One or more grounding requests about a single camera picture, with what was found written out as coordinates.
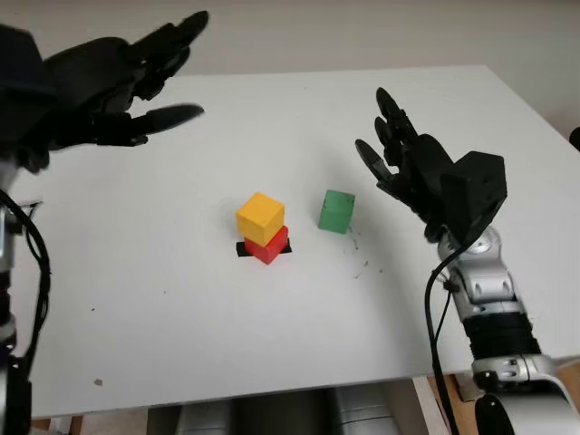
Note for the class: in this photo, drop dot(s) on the yellow wooden block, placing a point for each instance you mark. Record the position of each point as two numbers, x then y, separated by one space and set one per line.
258 215

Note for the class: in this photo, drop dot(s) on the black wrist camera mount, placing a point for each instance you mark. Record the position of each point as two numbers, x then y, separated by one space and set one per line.
480 195
22 81

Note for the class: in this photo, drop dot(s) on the black tape strip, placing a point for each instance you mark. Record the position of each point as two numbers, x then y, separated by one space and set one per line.
240 250

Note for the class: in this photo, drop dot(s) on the black round object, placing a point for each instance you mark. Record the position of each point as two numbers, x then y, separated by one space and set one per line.
575 140

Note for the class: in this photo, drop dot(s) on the grey metal table frame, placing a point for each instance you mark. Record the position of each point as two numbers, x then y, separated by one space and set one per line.
466 389

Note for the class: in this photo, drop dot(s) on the red wooden block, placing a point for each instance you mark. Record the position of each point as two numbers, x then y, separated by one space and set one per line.
267 247

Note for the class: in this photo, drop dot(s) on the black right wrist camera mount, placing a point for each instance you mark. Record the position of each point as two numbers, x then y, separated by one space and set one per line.
480 195

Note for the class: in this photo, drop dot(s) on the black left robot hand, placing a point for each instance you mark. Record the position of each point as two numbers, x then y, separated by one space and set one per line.
90 77

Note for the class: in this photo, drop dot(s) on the grey robot thigh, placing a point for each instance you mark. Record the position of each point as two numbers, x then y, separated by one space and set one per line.
367 412
204 421

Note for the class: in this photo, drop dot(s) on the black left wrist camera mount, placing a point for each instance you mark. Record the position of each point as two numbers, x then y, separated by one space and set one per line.
22 81

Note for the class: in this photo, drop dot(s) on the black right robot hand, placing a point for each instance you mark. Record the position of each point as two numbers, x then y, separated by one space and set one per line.
426 167

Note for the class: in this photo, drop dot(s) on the green wooden block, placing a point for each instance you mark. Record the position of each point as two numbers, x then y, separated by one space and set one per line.
335 215

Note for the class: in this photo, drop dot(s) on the white table leg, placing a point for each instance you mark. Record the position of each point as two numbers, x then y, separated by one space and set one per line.
423 412
60 427

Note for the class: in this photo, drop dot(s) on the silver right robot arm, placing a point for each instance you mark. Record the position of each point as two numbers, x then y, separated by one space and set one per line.
494 317

